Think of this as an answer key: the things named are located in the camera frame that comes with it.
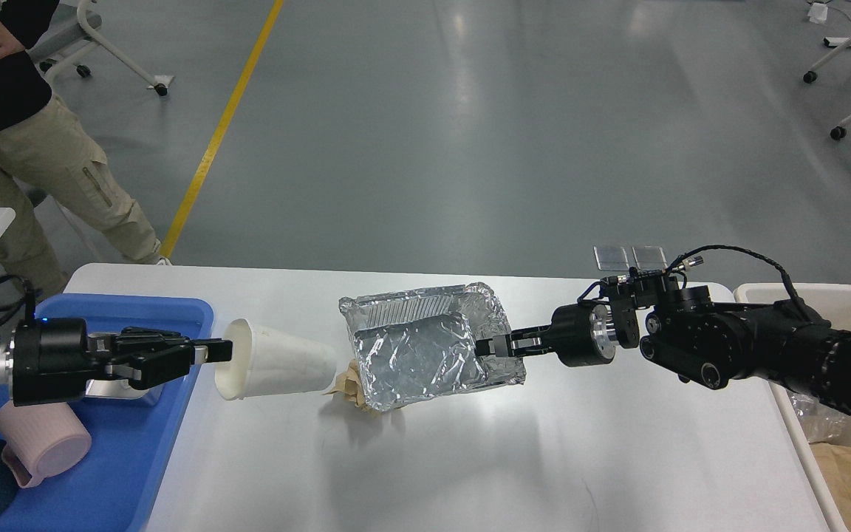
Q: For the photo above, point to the clear plastic wrap in bin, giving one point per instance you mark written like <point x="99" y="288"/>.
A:
<point x="820" y="423"/>

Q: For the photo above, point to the floor socket plate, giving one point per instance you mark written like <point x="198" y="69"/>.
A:
<point x="611" y="258"/>
<point x="649" y="257"/>

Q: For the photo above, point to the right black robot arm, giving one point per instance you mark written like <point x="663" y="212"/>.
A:
<point x="683" y="330"/>

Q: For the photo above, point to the square stainless steel tray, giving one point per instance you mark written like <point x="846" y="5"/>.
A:
<point x="120" y="393"/>

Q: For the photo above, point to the grey office chair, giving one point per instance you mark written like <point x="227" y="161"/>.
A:
<point x="73" y="33"/>

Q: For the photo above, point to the person in beige trousers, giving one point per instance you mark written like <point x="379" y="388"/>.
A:
<point x="43" y="144"/>

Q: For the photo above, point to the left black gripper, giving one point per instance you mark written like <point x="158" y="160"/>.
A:
<point x="52" y="360"/>

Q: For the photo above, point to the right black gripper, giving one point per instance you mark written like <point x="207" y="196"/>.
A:
<point x="582" y="334"/>

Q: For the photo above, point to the left floor socket plate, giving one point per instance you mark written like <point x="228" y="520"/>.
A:
<point x="611" y="258"/>

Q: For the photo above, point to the pink ribbed mug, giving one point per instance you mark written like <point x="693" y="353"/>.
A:
<point x="41" y="441"/>

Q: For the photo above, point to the beige plastic waste bin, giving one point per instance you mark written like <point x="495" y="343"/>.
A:
<point x="833" y="302"/>

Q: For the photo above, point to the aluminium foil tray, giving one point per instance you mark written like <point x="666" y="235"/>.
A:
<point x="417" y="345"/>

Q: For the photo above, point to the blue plastic tray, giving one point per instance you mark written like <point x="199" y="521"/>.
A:
<point x="115" y="485"/>

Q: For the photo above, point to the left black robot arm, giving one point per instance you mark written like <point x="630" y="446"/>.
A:
<point x="23" y="310"/>

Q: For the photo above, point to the right floor socket plate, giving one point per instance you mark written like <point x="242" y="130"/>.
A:
<point x="649" y="257"/>

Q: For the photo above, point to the white paper cup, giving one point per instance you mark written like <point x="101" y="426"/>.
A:
<point x="268" y="362"/>

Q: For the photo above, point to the crumpled brown paper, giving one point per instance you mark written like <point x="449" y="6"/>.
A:
<point x="348" y="385"/>

